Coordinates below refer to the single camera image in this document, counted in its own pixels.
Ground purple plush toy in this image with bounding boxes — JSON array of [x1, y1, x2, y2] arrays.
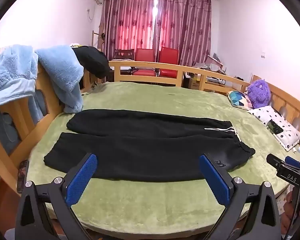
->
[[247, 79, 271, 109]]

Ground red patterned curtain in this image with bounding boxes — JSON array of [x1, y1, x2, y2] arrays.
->
[[157, 0, 212, 67], [103, 0, 160, 58]]

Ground geometric patterned pillow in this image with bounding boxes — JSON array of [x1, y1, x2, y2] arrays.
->
[[227, 90, 253, 110]]

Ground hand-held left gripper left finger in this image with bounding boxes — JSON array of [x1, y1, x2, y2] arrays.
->
[[15, 153, 98, 240]]

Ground dark wooden chair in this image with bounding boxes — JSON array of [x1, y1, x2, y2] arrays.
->
[[113, 49, 135, 62]]

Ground pile of plastic packaging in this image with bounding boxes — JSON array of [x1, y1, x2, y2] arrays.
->
[[192, 53, 228, 75]]

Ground green fleece blanket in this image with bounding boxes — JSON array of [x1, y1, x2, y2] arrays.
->
[[27, 81, 300, 233]]

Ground wooden bed frame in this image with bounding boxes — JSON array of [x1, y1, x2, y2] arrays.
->
[[0, 59, 300, 193]]

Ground cardboard box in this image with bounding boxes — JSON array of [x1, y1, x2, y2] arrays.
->
[[188, 76, 201, 90]]

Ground dark phone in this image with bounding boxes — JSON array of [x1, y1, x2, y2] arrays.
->
[[266, 120, 284, 135]]

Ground person's right hand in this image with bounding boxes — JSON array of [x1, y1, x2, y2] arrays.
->
[[283, 190, 299, 222]]

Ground wooden coat rack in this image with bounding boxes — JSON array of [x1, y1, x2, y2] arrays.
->
[[92, 22, 107, 52]]

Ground black garment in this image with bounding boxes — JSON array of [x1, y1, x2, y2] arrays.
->
[[72, 46, 110, 79]]

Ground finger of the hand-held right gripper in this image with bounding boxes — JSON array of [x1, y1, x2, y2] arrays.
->
[[266, 153, 300, 171]]

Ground black pants with white stripes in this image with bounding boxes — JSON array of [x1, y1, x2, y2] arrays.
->
[[43, 109, 256, 182]]

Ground black remote control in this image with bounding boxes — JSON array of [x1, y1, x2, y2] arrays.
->
[[17, 160, 30, 193]]

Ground light blue fleece garment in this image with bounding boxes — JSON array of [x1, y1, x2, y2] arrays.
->
[[35, 45, 85, 114], [0, 44, 39, 107]]

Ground white dotted pillow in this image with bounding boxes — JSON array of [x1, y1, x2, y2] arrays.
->
[[249, 105, 300, 152]]

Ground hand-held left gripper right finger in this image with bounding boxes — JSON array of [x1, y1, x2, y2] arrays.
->
[[199, 154, 282, 240]]

